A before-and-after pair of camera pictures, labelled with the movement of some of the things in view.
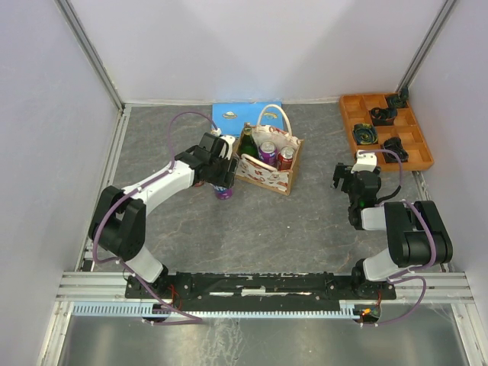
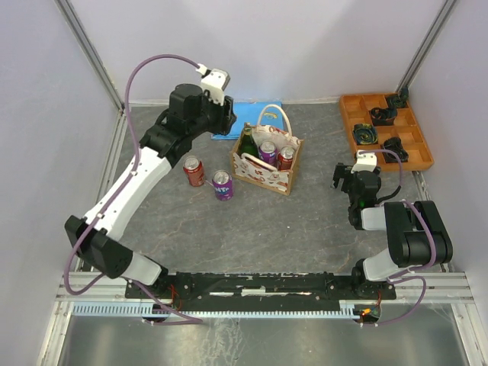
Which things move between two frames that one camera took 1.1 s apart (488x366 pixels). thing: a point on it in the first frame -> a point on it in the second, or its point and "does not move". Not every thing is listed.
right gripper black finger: [340, 172] does not move
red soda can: [284, 158] does not move
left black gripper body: [219, 174] -> [217, 119]
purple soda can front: [223, 193] does not move
